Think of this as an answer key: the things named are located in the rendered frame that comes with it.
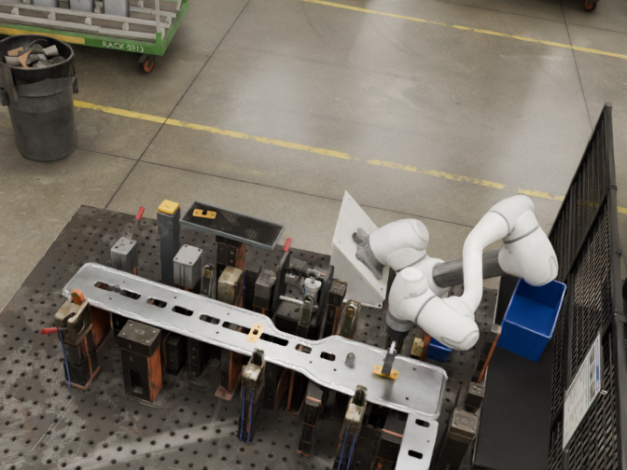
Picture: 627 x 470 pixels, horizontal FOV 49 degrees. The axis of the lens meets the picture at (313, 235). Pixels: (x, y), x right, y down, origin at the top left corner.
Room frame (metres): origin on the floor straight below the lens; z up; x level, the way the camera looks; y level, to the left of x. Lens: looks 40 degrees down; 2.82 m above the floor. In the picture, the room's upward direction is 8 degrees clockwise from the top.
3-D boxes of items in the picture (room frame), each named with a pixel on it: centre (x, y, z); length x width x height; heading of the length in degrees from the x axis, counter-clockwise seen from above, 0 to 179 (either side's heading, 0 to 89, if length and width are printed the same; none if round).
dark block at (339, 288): (1.77, -0.11, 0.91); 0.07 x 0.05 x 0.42; 168
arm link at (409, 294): (1.50, -0.31, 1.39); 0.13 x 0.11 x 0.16; 50
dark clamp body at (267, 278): (1.81, 0.14, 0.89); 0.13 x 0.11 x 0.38; 168
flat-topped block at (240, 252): (1.99, 0.31, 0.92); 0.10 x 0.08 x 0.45; 78
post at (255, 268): (1.84, 0.20, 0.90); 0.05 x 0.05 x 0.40; 78
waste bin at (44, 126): (3.91, 1.91, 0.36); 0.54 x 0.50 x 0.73; 175
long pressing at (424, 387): (1.61, 0.17, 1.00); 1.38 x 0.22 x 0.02; 78
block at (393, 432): (1.31, -0.34, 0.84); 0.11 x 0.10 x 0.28; 168
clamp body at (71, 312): (1.55, 0.76, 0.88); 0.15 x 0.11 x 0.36; 168
